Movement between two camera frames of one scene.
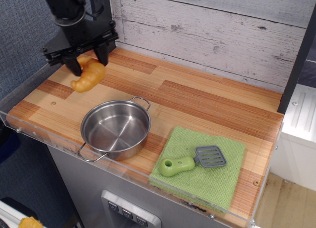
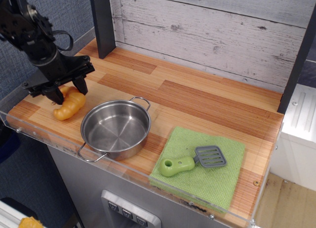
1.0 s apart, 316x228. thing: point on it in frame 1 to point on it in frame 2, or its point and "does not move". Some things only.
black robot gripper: (76, 40) to (56, 69)
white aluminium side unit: (294, 159) does not move
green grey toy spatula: (208, 156) does not move
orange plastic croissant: (93, 71) to (73, 99)
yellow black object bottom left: (13, 214) does not move
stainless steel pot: (118, 128) does not move
